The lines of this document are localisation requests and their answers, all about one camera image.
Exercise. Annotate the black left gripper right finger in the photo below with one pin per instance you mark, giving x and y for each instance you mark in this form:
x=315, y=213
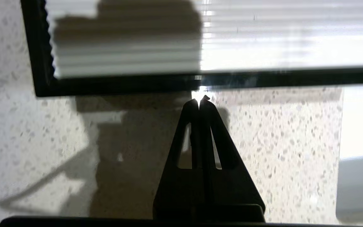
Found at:
x=235, y=195

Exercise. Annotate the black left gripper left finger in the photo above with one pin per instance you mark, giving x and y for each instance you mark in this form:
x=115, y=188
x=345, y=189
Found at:
x=175, y=189

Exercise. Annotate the black amenity tray with packets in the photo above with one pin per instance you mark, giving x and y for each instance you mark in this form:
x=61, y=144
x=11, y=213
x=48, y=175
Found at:
x=121, y=85

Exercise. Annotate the white ceramic sink basin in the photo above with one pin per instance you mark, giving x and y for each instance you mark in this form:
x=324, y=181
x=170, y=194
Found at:
x=361, y=157

